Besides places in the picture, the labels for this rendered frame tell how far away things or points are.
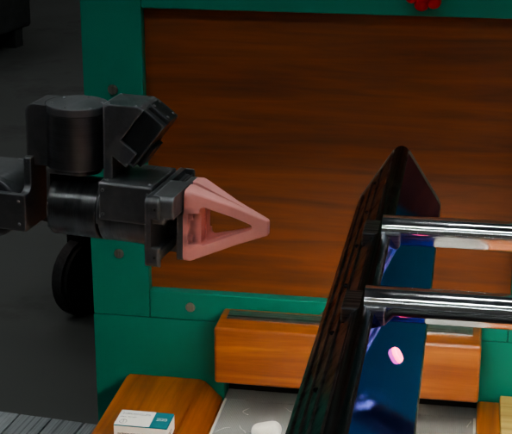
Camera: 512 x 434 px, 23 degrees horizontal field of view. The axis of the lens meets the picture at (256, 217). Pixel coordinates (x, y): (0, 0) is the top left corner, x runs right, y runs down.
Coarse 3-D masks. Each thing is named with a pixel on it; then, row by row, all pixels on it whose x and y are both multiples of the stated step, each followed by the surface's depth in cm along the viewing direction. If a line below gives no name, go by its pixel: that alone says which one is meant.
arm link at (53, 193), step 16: (48, 176) 115; (64, 176) 116; (80, 176) 114; (48, 192) 115; (64, 192) 114; (80, 192) 114; (96, 192) 114; (48, 208) 115; (64, 208) 114; (80, 208) 114; (48, 224) 115; (64, 224) 115; (80, 224) 114; (96, 224) 114
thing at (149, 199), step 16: (176, 176) 115; (192, 176) 118; (96, 208) 113; (112, 224) 113; (128, 224) 113; (176, 224) 114; (128, 240) 115; (144, 240) 114; (160, 240) 113; (160, 256) 111
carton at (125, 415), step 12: (120, 420) 137; (132, 420) 137; (144, 420) 137; (156, 420) 137; (168, 420) 137; (120, 432) 137; (132, 432) 136; (144, 432) 136; (156, 432) 136; (168, 432) 136
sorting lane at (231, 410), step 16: (224, 400) 151; (240, 400) 151; (224, 416) 147; (240, 416) 147; (256, 416) 147; (272, 416) 147; (288, 416) 147; (432, 416) 147; (224, 432) 144; (240, 432) 144; (416, 432) 144; (432, 432) 144; (448, 432) 144; (464, 432) 144
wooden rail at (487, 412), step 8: (480, 408) 144; (488, 408) 144; (496, 408) 144; (480, 416) 142; (488, 416) 142; (496, 416) 142; (480, 424) 140; (488, 424) 140; (496, 424) 140; (480, 432) 139; (488, 432) 139; (496, 432) 139
